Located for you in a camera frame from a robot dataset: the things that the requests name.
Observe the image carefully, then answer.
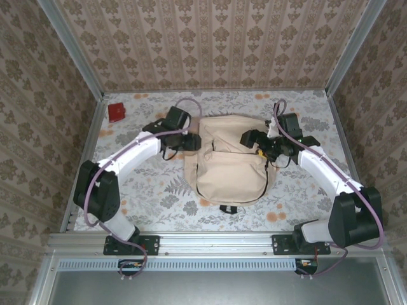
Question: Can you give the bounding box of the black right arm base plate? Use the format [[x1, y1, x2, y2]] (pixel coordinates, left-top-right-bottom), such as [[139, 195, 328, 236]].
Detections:
[[272, 234, 331, 256]]

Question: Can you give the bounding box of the floral patterned tablecloth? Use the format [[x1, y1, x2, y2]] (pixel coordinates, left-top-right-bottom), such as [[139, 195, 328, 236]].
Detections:
[[73, 90, 369, 232]]

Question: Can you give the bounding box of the grey slotted cable duct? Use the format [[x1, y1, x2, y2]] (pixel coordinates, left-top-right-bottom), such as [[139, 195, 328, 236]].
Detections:
[[59, 257, 296, 271]]

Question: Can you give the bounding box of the red wallet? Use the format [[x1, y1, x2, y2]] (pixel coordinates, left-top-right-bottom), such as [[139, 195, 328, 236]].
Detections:
[[107, 103, 127, 123]]

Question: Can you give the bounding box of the aluminium corner post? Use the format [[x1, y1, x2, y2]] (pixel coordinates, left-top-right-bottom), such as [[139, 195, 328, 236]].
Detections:
[[324, 0, 389, 98], [37, 0, 106, 99]]

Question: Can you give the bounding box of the beige canvas backpack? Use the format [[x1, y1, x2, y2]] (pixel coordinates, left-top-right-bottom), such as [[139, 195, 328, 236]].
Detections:
[[183, 116, 279, 214]]

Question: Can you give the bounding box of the grey metal panel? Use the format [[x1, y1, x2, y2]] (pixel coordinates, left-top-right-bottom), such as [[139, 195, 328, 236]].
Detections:
[[30, 254, 407, 305]]

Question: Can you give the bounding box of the aluminium side rail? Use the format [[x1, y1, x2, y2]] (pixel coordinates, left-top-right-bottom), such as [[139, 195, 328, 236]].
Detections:
[[326, 90, 378, 233], [60, 93, 109, 234]]

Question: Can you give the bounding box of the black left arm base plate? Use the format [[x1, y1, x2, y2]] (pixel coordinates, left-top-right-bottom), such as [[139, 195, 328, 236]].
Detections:
[[103, 234, 160, 256]]

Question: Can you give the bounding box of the long aluminium frame rail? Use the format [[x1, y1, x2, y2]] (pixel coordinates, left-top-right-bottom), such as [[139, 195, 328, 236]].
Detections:
[[47, 231, 390, 255]]

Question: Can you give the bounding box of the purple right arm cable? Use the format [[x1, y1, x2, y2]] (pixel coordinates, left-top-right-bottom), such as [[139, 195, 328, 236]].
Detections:
[[273, 98, 385, 280]]

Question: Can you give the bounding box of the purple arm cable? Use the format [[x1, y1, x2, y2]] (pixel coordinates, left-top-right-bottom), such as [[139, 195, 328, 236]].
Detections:
[[83, 97, 204, 280], [273, 98, 385, 280]]

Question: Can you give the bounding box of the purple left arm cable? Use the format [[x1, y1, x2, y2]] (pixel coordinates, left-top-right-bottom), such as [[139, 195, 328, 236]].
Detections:
[[83, 97, 204, 280]]

